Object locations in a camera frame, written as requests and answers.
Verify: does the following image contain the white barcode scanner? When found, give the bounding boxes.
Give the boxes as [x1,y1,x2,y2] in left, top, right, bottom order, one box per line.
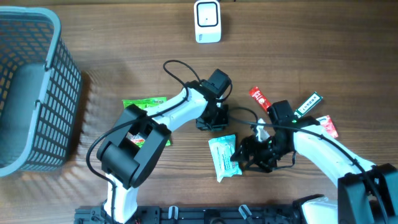
[193,0,222,44]

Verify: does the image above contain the mint green pack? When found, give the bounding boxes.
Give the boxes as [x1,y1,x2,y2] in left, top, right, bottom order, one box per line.
[208,134,243,182]

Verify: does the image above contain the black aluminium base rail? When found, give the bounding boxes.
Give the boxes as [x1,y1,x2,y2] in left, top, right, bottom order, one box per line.
[73,203,312,224]

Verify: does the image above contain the black cable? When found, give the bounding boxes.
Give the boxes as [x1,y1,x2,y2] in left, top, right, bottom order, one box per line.
[85,59,203,224]
[228,106,389,224]

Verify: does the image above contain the red tissue pack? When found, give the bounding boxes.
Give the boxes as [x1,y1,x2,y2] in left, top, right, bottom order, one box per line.
[317,115,338,139]

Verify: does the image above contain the red Nescafe stick sachet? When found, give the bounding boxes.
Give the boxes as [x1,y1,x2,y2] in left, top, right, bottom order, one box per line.
[249,86,272,112]

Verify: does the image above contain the green white carton box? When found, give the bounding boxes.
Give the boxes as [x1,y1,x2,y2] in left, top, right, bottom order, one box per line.
[294,91,323,118]

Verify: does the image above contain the dark grey plastic basket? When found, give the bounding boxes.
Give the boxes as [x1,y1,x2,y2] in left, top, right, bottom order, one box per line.
[1,6,83,177]

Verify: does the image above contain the green snack bag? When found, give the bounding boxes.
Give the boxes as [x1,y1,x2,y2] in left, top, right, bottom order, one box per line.
[122,96,167,147]

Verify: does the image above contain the left black cable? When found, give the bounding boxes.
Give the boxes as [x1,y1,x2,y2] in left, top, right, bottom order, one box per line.
[85,59,203,224]

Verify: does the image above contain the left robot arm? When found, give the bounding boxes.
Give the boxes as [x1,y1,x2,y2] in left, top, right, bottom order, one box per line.
[96,69,232,223]

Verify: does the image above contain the right black cable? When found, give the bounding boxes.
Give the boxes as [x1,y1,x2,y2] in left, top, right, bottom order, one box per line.
[228,106,389,224]

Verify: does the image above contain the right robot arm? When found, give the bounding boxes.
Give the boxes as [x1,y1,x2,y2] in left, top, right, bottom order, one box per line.
[231,100,397,223]

